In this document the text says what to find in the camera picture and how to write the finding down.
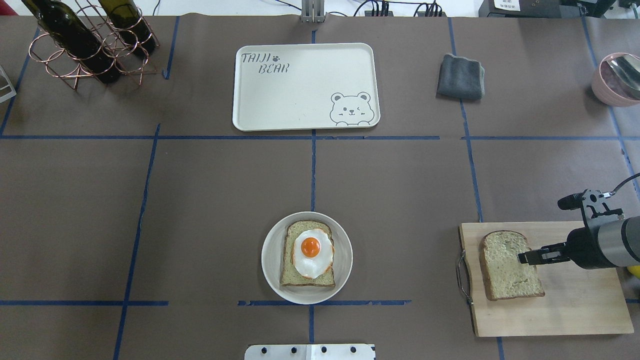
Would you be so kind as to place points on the olive green wine bottle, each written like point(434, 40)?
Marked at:
point(124, 15)

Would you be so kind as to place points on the white metal corner bracket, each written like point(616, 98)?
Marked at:
point(7, 89)

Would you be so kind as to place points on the pink bowl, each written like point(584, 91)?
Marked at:
point(607, 88)

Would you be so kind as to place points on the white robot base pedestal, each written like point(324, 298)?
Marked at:
point(331, 351)

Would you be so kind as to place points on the white round plate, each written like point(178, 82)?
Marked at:
point(271, 260)

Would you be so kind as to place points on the metal scoop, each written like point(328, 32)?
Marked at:
point(626, 68)

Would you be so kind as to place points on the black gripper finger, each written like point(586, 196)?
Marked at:
point(542, 257)
point(557, 247)

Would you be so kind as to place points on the fried egg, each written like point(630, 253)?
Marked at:
point(312, 253)

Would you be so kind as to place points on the grey folded cloth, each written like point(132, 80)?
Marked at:
point(461, 78)

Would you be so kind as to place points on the copper wire bottle rack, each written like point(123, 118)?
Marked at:
point(102, 40)

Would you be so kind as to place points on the yellow lemon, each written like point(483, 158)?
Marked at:
point(634, 270)

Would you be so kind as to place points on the bread slice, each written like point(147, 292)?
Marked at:
point(289, 277)
point(504, 276)

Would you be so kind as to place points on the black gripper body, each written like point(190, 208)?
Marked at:
point(583, 246)

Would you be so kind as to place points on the cream bear tray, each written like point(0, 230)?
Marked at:
point(285, 87)

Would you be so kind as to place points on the dark green wine bottle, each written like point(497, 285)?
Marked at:
point(66, 28)

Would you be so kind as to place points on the wooden cutting board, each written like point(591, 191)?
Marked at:
point(577, 301)

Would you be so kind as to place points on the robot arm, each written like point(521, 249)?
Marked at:
point(614, 244)

